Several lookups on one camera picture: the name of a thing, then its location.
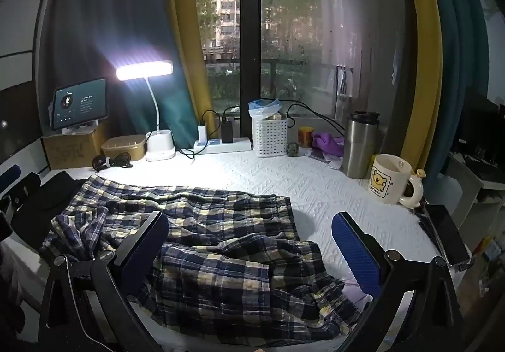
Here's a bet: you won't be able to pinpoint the blue plastic bag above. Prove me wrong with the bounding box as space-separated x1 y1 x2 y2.
248 99 284 120

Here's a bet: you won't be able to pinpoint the black window frame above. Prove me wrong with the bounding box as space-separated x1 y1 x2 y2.
239 0 262 140

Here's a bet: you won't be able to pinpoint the plaid pants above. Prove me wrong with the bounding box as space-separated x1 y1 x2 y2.
39 174 373 337

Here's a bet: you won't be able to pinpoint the white tablet stand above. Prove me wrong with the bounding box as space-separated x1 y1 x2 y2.
59 119 99 137

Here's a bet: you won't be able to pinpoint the teal curtain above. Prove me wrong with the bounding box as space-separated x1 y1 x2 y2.
418 0 490 195
35 0 198 140

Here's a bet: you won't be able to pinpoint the purple cloth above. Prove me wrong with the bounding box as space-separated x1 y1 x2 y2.
312 132 346 159

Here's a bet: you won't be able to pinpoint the white power strip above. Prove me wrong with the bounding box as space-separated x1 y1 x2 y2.
193 137 252 155

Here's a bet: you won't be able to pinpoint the cream cartoon mug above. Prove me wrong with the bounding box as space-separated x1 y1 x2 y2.
369 154 427 208

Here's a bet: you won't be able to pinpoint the white textured table cover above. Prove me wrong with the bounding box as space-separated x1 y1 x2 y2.
0 147 462 352

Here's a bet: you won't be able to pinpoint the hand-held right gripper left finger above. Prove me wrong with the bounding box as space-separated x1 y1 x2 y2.
37 211 170 352

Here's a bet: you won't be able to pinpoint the cardboard box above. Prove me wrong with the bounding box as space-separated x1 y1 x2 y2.
41 127 111 170

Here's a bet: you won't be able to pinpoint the black power adapter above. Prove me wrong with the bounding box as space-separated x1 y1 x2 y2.
221 118 236 144

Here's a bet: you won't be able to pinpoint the steel tumbler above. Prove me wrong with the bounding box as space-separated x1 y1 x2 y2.
342 111 380 179

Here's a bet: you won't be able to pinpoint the black pants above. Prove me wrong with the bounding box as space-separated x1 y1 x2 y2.
12 171 91 252

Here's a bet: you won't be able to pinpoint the black power cable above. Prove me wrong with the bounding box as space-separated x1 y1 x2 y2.
286 102 348 130
286 108 348 137

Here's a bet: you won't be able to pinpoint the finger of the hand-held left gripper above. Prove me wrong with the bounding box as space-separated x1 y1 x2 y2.
0 165 21 195
12 174 42 214

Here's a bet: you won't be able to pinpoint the black coiled cable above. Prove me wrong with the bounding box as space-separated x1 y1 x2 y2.
92 153 135 171

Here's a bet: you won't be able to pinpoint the white shelf unit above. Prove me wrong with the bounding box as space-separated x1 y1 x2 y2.
448 151 505 242

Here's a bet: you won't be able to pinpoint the white desk lamp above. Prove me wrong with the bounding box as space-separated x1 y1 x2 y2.
116 59 175 162

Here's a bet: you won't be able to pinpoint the black phone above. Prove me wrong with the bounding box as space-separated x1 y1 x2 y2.
418 204 472 266

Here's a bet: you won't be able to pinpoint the yellow curtain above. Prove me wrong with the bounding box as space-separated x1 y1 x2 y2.
165 0 216 136
395 0 443 171

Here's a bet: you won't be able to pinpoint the white plastic basket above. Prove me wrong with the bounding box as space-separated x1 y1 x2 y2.
252 115 288 157

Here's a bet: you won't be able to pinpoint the white paper scraps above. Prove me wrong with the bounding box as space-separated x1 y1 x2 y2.
308 151 344 170

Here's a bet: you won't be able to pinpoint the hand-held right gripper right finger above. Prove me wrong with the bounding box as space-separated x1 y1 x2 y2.
331 211 466 352

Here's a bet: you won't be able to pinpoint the black tablet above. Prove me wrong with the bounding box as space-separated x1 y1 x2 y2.
52 77 109 131

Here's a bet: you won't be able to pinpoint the black charger cable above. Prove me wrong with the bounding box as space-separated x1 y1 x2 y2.
179 109 222 159

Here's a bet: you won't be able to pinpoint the tan lidded container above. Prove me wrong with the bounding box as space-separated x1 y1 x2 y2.
101 135 147 162

